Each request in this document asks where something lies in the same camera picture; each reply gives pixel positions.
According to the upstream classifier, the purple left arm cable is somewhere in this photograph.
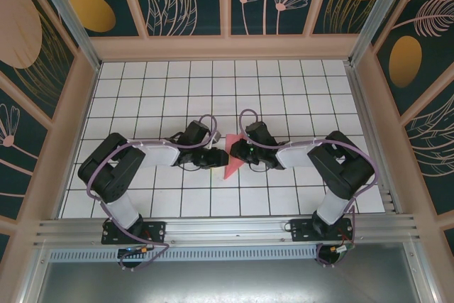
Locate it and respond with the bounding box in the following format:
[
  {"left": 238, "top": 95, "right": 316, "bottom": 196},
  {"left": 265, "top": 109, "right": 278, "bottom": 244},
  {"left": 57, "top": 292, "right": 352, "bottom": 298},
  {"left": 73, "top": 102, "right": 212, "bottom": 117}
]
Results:
[{"left": 86, "top": 114, "right": 221, "bottom": 272}]

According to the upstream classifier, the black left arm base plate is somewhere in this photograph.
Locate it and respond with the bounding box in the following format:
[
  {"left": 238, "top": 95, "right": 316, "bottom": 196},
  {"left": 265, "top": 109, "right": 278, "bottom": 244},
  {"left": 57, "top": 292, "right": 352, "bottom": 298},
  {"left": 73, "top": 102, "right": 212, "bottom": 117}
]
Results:
[{"left": 101, "top": 220, "right": 167, "bottom": 246}]

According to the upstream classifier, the grey metal sheet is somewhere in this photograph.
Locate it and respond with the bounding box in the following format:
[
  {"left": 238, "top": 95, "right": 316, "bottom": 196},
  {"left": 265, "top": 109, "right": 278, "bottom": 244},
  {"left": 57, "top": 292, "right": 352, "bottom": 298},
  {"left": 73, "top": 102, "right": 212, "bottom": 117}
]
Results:
[{"left": 21, "top": 259, "right": 439, "bottom": 303}]

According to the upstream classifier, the aluminium mounting rail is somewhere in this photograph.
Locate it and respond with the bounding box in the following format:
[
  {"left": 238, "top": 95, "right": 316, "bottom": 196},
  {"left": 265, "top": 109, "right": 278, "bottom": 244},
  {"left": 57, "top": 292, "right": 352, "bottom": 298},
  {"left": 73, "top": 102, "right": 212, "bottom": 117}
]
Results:
[{"left": 33, "top": 213, "right": 423, "bottom": 247}]

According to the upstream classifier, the pink paper sheet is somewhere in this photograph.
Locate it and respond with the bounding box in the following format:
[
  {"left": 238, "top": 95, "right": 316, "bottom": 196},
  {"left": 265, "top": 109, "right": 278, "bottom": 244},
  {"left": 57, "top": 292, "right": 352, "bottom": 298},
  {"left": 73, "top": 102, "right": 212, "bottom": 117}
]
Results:
[{"left": 222, "top": 133, "right": 250, "bottom": 180}]

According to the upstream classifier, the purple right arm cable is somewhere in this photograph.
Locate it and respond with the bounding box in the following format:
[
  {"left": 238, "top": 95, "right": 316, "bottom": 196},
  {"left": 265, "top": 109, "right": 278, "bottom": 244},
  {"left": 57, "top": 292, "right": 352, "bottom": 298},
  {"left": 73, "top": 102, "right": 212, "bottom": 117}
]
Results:
[{"left": 238, "top": 109, "right": 377, "bottom": 269}]

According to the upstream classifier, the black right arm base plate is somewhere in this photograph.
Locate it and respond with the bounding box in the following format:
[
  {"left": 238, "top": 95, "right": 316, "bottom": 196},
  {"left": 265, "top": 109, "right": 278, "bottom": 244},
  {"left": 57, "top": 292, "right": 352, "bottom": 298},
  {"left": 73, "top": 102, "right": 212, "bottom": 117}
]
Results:
[{"left": 289, "top": 216, "right": 356, "bottom": 243}]

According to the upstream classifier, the aluminium side rail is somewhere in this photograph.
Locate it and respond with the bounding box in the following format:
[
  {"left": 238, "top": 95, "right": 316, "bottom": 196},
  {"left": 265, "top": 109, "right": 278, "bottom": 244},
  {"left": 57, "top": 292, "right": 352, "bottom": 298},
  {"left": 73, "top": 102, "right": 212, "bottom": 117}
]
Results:
[{"left": 345, "top": 63, "right": 405, "bottom": 216}]

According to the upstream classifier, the small circuit board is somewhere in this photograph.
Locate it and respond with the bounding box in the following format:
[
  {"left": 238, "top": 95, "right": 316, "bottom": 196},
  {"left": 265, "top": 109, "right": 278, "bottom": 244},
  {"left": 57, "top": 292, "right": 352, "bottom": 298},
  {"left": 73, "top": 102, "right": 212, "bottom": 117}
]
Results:
[
  {"left": 329, "top": 242, "right": 355, "bottom": 258},
  {"left": 118, "top": 245, "right": 154, "bottom": 258}
]

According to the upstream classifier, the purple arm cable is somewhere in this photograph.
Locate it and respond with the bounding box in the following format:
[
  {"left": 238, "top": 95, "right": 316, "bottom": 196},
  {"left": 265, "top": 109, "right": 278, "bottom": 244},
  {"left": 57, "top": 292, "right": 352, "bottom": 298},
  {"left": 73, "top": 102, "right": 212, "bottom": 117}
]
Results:
[
  {"left": 238, "top": 109, "right": 377, "bottom": 269},
  {"left": 86, "top": 114, "right": 221, "bottom": 272}
]

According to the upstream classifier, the aluminium frame post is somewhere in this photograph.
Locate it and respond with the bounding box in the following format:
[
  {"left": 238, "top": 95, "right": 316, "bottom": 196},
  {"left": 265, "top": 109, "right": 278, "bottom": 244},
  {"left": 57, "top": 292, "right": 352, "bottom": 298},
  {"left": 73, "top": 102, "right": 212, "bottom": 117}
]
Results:
[
  {"left": 346, "top": 0, "right": 428, "bottom": 67},
  {"left": 27, "top": 0, "right": 104, "bottom": 71}
]

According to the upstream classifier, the grey slotted cable duct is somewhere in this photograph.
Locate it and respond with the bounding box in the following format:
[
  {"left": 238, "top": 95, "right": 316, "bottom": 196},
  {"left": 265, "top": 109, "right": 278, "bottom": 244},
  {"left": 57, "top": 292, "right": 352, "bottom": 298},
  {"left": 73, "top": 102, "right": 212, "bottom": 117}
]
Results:
[{"left": 47, "top": 244, "right": 320, "bottom": 262}]

